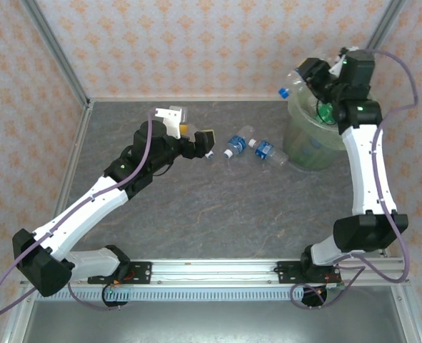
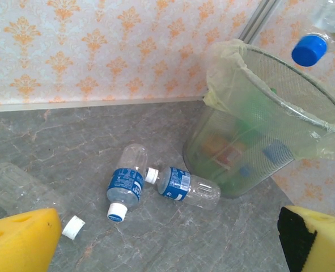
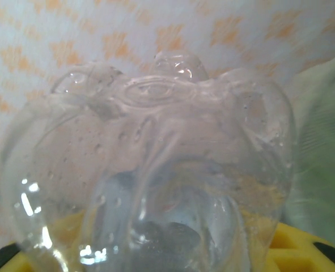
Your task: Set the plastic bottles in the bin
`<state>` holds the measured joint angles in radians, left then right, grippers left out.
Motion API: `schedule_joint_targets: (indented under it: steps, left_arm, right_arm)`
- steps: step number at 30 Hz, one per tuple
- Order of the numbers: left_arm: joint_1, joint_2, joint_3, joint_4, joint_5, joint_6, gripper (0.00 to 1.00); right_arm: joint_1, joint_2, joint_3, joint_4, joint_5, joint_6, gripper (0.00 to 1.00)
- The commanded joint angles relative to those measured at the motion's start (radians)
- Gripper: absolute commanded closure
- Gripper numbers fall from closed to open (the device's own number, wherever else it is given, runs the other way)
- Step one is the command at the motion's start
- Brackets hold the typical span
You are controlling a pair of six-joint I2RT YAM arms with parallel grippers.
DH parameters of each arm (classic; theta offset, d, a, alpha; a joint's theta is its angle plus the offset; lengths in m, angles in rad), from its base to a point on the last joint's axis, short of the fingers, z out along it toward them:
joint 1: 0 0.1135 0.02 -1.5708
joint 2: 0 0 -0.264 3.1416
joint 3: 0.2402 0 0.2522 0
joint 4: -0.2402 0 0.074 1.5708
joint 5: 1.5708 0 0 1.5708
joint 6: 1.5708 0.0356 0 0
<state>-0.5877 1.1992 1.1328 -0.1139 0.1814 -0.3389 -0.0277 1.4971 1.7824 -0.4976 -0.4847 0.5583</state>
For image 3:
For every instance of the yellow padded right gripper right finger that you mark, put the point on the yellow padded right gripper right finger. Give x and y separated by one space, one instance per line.
297 255

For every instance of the blue label bottle blue cap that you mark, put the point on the blue label bottle blue cap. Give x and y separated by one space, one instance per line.
156 127

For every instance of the translucent green lined bin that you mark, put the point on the translucent green lined bin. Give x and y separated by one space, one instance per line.
326 156

